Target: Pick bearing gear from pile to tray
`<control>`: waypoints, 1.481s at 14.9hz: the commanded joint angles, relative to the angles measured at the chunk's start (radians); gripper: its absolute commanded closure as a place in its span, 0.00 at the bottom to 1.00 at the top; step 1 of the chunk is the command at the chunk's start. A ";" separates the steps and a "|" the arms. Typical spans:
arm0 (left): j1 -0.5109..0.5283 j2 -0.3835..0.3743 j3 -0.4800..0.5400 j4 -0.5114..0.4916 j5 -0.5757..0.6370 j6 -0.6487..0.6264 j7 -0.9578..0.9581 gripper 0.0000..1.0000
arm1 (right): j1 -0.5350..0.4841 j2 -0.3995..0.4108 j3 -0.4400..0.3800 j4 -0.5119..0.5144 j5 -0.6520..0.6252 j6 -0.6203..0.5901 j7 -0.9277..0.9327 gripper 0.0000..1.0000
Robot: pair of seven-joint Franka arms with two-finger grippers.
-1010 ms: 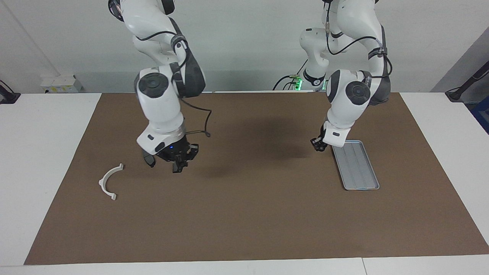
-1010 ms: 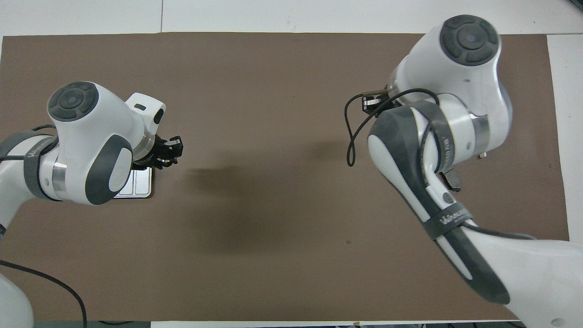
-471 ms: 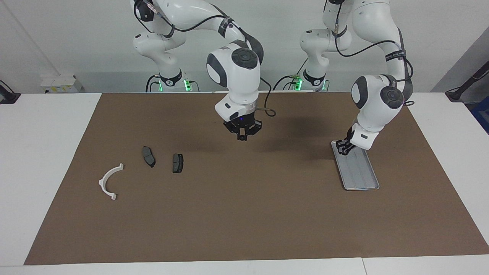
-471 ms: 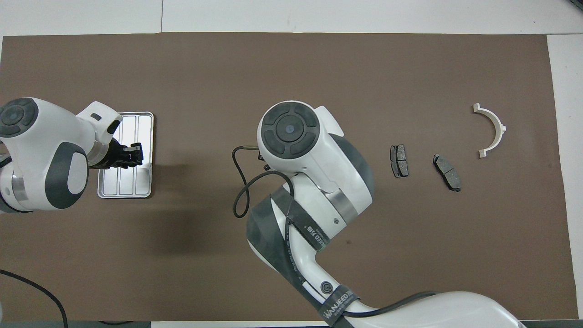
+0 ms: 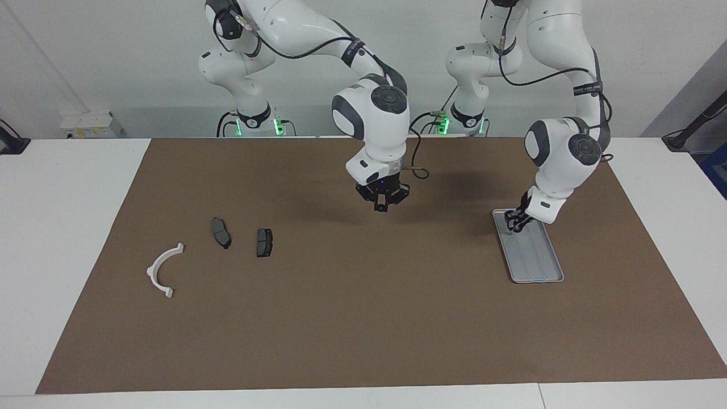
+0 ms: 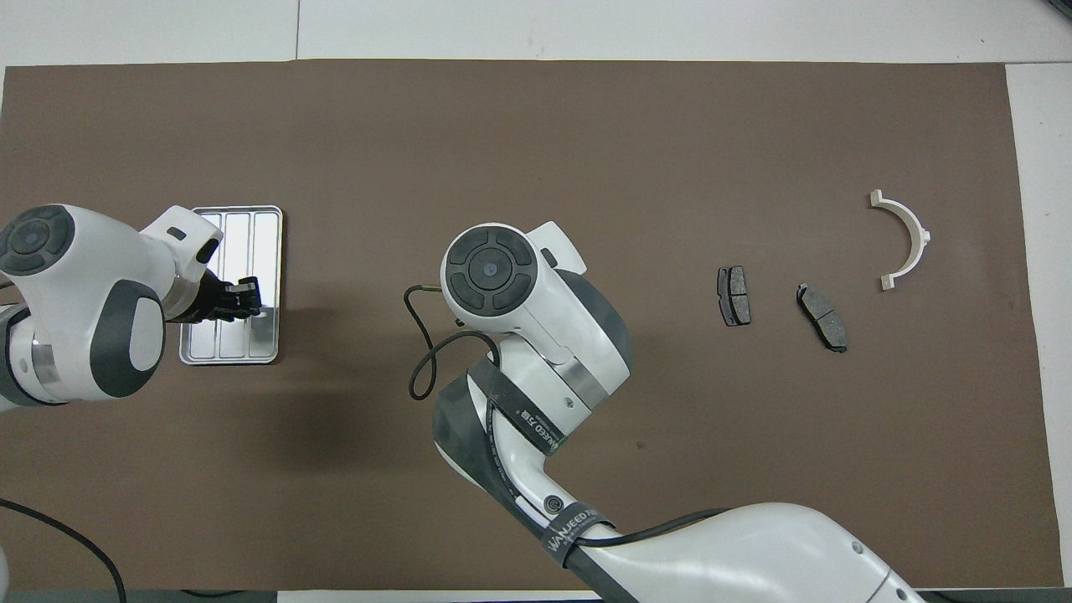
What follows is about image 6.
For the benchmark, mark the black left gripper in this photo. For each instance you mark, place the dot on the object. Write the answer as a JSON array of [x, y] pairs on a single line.
[[209, 297]]

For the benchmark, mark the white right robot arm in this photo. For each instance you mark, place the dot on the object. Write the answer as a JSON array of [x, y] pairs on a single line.
[[519, 285]]

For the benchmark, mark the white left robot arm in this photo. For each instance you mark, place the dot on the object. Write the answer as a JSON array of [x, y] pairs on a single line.
[[75, 276]]

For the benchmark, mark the silver metal compartment tray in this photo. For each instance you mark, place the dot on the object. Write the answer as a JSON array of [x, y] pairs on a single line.
[[251, 243]]

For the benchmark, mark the large brown table mat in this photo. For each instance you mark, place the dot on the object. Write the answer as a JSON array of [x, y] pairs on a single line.
[[628, 126]]

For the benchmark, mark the short grey brake pad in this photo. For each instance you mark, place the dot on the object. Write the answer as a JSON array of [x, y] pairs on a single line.
[[734, 295]]

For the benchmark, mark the long grey brake pad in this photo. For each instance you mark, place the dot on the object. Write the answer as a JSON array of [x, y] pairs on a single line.
[[822, 316]]

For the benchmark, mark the white semicircular plastic bracket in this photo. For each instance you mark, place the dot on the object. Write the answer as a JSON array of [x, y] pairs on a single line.
[[914, 228]]

